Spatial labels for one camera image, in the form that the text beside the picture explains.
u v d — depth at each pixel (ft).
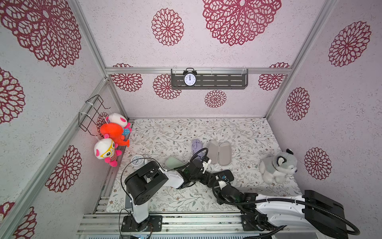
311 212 1.42
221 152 3.28
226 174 2.67
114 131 2.94
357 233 1.28
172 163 3.04
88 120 2.50
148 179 1.76
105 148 2.64
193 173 2.35
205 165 2.65
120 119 3.10
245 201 2.09
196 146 3.27
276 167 2.54
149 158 3.16
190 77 2.94
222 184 2.48
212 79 3.03
